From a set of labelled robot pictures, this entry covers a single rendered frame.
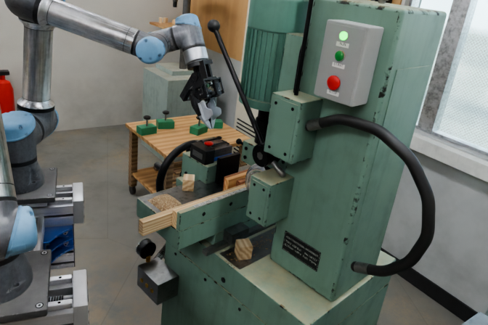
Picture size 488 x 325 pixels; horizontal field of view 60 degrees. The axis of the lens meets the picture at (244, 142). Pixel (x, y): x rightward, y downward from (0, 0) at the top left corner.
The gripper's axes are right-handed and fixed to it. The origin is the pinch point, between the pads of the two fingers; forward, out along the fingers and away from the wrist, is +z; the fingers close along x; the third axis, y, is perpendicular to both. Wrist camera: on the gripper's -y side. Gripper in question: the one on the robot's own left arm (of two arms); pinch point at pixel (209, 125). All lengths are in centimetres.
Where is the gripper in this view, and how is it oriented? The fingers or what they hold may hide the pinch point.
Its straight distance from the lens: 137.8
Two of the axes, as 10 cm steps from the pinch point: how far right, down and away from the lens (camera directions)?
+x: 7.2, -1.8, 6.8
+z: 2.4, 9.7, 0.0
